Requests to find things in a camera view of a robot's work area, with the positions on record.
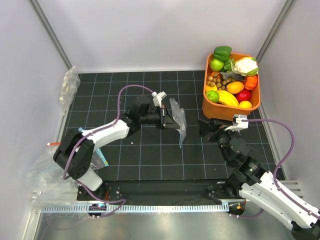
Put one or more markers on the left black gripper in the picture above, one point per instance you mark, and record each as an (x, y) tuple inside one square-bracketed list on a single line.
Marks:
[(170, 123)]

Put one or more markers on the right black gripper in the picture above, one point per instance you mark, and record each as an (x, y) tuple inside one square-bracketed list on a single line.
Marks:
[(215, 126)]

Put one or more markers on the clear zip bag blue zipper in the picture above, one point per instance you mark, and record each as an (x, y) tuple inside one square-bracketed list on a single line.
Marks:
[(179, 117)]

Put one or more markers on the green lime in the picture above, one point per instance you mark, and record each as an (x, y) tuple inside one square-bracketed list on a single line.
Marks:
[(213, 96)]

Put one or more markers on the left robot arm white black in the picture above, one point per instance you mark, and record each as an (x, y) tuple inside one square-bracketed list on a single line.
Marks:
[(75, 151)]

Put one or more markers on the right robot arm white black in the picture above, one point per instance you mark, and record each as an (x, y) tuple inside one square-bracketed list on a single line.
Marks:
[(251, 181)]

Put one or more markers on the spare zip bag blue zipper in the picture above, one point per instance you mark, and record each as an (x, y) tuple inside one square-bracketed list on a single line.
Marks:
[(98, 159)]

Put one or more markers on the bag of white pieces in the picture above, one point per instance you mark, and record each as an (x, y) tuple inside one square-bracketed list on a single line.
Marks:
[(69, 87)]

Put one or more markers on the pile of clear zip bags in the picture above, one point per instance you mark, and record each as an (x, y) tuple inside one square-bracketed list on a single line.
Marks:
[(44, 181)]

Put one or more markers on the orange plastic basket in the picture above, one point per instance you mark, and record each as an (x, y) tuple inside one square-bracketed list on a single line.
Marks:
[(213, 110)]

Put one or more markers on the yellow star fruit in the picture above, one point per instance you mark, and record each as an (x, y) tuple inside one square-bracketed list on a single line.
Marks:
[(227, 99)]

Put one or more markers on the yellow lemon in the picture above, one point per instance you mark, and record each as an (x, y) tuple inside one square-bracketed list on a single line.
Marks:
[(245, 104)]

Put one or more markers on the brown nut cluster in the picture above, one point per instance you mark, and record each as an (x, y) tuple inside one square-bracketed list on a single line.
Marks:
[(217, 81)]

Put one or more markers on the orange mango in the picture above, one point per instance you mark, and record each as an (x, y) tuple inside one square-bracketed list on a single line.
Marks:
[(235, 87)]

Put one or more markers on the red apple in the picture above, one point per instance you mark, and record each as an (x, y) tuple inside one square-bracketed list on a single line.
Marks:
[(244, 95)]

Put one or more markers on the green apple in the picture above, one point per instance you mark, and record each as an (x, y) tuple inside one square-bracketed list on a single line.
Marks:
[(216, 65)]

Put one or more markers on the small orange pumpkin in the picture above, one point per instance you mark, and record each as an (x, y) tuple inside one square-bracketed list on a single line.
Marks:
[(250, 82)]

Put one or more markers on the green grape bunch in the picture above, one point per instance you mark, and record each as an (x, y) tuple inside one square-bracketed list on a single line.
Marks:
[(228, 65)]

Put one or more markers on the black gridded mat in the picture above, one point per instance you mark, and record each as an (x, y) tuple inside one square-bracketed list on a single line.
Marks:
[(150, 153)]

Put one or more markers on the white cauliflower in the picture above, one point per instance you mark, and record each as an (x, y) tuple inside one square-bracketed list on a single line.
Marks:
[(246, 66)]

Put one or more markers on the green bell pepper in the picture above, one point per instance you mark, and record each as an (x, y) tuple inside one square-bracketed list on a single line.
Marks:
[(222, 53)]

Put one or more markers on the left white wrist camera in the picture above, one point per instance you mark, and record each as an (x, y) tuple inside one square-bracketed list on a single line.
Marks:
[(158, 97)]

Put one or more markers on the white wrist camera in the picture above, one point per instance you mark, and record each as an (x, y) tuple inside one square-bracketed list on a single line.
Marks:
[(240, 122), (158, 97)]

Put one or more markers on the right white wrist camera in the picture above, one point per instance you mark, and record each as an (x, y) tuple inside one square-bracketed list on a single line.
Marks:
[(240, 122)]

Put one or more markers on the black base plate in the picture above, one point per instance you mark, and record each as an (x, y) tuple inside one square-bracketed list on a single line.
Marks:
[(166, 192)]

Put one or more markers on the slotted cable duct rail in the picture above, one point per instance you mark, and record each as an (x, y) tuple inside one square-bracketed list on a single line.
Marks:
[(95, 207)]

